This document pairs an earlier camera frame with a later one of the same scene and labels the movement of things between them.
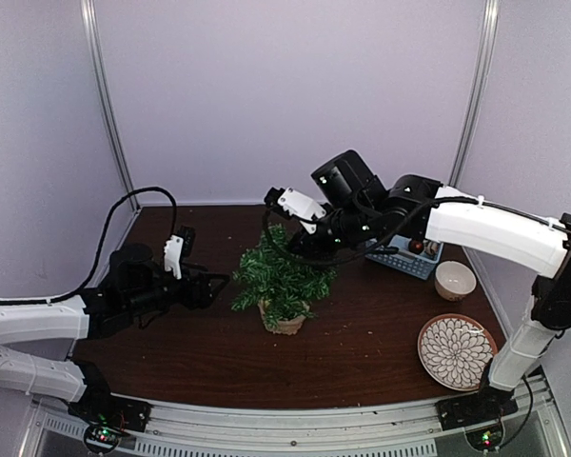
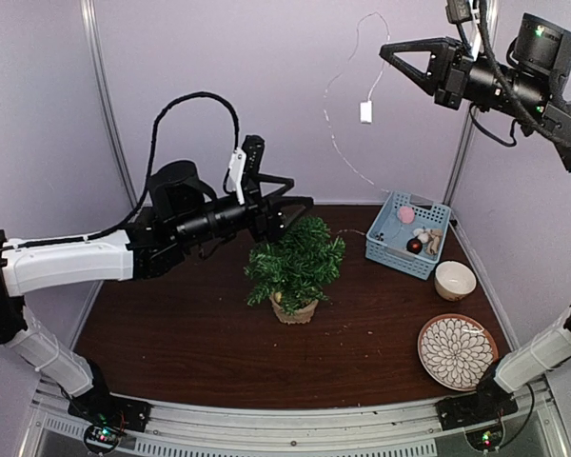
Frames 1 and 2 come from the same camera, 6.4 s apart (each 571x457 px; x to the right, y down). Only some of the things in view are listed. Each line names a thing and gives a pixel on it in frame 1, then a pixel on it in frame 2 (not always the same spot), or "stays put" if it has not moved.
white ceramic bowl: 454,280 stays put
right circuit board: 485,439 stays put
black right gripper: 305,246 -> 448,67
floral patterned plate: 455,349 stays put
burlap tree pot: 287,327 -> 301,316
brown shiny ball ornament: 416,246 stays put
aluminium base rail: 390,428 stays put
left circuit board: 101,439 stays put
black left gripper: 202,298 -> 270,226
